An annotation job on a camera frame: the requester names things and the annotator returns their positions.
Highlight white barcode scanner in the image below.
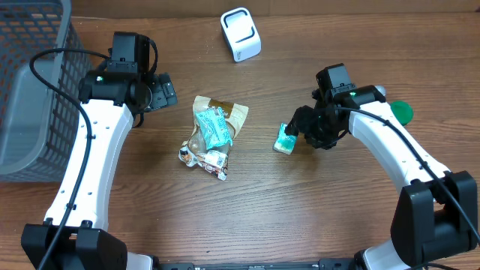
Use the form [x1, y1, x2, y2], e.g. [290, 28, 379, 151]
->
[220, 7, 262, 62]

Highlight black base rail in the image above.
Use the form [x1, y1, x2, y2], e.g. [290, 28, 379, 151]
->
[154, 258, 367, 270]

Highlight teal snack packet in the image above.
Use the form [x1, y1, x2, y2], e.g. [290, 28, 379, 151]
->
[194, 107, 233, 150]

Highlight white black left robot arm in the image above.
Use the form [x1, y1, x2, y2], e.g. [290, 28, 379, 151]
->
[21, 31, 177, 269]

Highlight yellow dish soap bottle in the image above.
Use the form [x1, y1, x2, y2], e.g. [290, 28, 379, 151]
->
[376, 85, 386, 96]

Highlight green lid jar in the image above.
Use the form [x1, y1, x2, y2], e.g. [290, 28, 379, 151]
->
[390, 100, 414, 126]

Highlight teal tissue pack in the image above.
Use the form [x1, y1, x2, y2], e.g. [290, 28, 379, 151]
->
[273, 123, 297, 155]

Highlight dark grey plastic basket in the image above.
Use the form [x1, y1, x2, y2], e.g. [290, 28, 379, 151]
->
[1, 0, 92, 182]

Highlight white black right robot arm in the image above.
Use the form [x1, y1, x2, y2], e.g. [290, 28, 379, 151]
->
[283, 64, 479, 269]

